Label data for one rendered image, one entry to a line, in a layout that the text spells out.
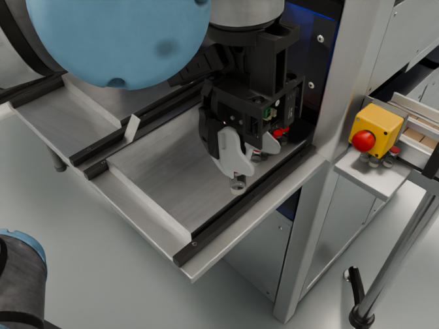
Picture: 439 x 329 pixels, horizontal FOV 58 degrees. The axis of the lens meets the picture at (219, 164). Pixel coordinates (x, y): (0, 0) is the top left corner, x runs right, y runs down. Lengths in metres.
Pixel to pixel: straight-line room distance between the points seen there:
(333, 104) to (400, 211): 1.30
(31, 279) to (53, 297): 1.14
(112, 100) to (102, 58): 0.88
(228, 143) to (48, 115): 0.68
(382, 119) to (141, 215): 0.49
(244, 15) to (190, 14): 0.18
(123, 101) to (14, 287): 0.58
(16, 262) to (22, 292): 0.04
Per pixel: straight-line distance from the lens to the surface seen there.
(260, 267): 1.44
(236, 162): 0.46
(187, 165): 0.86
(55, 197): 2.09
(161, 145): 0.91
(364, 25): 0.72
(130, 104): 1.03
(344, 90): 0.78
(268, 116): 0.40
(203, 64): 0.41
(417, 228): 1.10
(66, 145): 0.97
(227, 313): 1.63
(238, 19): 0.35
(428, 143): 0.94
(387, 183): 0.89
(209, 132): 0.43
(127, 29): 0.17
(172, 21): 0.17
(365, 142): 0.77
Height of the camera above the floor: 1.50
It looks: 46 degrees down
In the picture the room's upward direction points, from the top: straight up
